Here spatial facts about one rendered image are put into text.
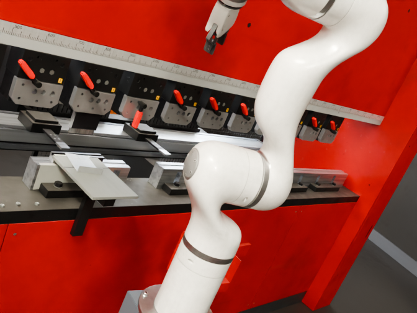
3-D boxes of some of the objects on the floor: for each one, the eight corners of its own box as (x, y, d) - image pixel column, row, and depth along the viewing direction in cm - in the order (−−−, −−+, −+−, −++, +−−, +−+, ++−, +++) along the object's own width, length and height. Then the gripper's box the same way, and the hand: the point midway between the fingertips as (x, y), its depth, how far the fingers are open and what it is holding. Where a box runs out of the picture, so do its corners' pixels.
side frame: (313, 311, 350) (494, -11, 284) (230, 240, 401) (367, -47, 334) (329, 305, 369) (504, 1, 302) (249, 238, 419) (383, -35, 353)
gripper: (228, 17, 129) (209, 68, 143) (257, -10, 140) (237, 41, 154) (204, 2, 130) (187, 54, 144) (235, -23, 141) (216, 28, 155)
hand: (215, 42), depth 148 cm, fingers open, 5 cm apart
